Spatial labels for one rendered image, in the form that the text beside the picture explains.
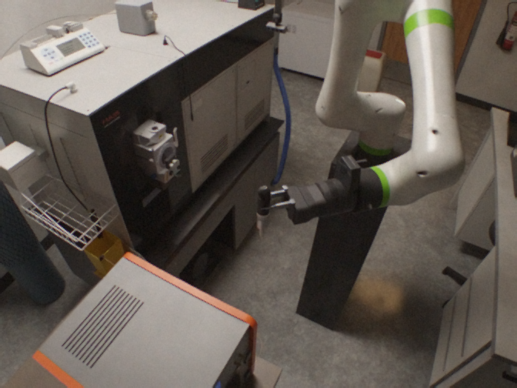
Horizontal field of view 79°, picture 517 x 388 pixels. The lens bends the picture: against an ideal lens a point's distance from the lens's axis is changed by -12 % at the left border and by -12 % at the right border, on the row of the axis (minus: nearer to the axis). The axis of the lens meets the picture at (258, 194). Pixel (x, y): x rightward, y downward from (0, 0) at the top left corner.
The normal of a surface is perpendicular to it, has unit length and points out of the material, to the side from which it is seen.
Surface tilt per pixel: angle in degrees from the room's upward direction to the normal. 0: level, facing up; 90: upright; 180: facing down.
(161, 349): 0
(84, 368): 0
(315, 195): 8
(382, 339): 0
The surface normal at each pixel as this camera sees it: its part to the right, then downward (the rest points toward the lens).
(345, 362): 0.04, -0.71
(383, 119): -0.16, 0.66
